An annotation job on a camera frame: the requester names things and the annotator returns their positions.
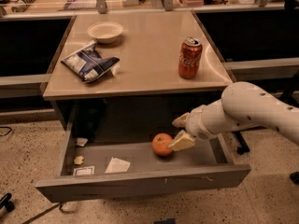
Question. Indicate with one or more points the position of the blue chip bag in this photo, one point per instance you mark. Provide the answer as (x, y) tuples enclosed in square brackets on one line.
[(88, 64)]

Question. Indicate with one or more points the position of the grey counter cabinet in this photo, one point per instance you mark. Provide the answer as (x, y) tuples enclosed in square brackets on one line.
[(148, 51)]

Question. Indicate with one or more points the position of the red soda can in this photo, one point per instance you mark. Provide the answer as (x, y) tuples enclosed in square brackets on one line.
[(189, 57)]

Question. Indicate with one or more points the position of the black chair caster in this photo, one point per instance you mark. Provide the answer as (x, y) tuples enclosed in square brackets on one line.
[(5, 201)]

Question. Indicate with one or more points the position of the small crumpled paper scrap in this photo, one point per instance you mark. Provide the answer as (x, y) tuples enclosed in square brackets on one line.
[(78, 160)]

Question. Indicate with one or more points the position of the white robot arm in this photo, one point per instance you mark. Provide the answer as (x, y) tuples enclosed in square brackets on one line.
[(242, 105)]

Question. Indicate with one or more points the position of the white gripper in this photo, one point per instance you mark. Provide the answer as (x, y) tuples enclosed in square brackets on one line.
[(197, 124)]

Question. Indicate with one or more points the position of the orange fruit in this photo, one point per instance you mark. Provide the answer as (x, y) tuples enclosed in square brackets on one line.
[(160, 144)]

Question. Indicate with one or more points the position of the white paper scrap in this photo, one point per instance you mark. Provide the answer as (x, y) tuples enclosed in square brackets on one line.
[(81, 142)]

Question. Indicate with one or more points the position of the grey open drawer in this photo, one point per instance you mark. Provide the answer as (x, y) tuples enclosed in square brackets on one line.
[(125, 132)]

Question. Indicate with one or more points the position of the white folded paper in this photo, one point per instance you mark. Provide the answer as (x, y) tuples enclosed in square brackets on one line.
[(117, 165)]

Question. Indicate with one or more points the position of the white bowl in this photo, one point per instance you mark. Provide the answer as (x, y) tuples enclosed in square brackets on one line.
[(105, 32)]

